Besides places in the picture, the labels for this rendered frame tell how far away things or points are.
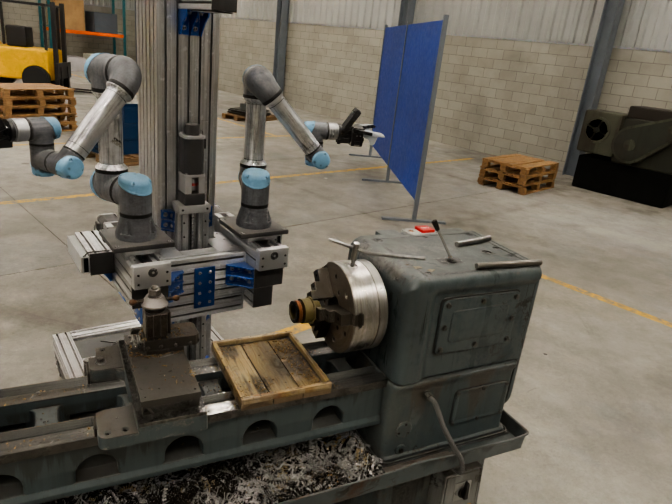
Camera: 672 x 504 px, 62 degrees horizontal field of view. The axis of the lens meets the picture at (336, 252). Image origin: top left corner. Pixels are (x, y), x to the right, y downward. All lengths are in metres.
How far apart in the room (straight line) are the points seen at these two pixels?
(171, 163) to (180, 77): 0.34
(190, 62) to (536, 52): 10.81
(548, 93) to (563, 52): 0.80
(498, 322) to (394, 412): 0.49
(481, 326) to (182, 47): 1.51
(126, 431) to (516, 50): 11.98
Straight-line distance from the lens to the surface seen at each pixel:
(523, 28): 12.99
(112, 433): 1.65
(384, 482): 2.05
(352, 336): 1.82
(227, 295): 2.42
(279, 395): 1.78
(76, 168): 1.99
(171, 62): 2.31
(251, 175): 2.33
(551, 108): 12.45
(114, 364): 1.92
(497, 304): 2.05
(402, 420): 2.06
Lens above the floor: 1.92
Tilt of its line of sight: 20 degrees down
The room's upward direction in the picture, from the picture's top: 6 degrees clockwise
